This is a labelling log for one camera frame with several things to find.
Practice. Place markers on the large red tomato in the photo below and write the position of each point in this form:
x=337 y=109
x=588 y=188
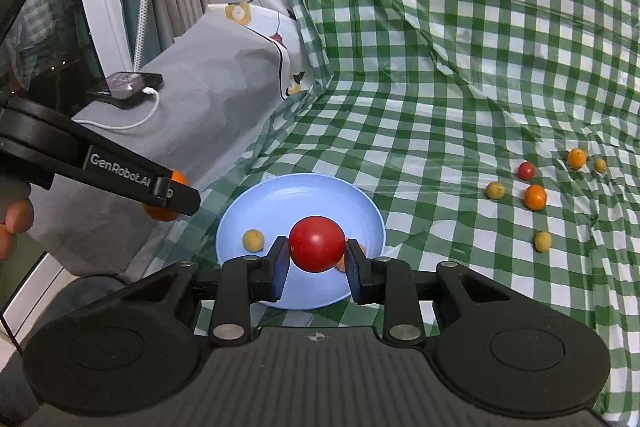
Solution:
x=315 y=243

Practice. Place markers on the red cherry tomato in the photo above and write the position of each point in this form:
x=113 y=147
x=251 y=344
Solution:
x=526 y=170

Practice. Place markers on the light blue plate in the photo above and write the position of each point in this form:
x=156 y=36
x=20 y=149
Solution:
x=280 y=207

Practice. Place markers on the small round orange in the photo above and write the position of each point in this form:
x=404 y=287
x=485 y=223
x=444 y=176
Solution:
x=576 y=158
x=535 y=197

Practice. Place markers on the grey sofa cover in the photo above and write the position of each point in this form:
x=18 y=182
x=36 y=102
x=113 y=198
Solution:
x=210 y=97

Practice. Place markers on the teal curtain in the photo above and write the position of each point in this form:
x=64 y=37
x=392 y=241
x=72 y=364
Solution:
x=122 y=7

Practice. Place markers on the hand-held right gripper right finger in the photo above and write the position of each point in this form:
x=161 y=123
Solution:
x=353 y=274

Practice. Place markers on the peeled mandarin orange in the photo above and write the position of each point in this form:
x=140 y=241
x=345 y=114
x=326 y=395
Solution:
x=162 y=213
x=341 y=265

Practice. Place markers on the green checkered cloth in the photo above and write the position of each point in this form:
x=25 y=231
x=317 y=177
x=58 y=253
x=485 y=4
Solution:
x=425 y=82

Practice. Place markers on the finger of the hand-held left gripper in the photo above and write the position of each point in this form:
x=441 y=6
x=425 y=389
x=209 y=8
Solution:
x=177 y=199

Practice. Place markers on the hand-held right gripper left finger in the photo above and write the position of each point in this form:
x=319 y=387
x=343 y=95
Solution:
x=278 y=272

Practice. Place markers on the white cartoon print pillow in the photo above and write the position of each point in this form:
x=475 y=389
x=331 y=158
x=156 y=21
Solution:
x=260 y=19

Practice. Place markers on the black smartphone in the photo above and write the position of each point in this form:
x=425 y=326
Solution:
x=122 y=88

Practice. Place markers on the person's left hand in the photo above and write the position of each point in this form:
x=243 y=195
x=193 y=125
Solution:
x=17 y=217

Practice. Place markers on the small yellow longan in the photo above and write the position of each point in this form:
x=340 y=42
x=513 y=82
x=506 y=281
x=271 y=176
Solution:
x=542 y=241
x=600 y=165
x=495 y=190
x=252 y=240

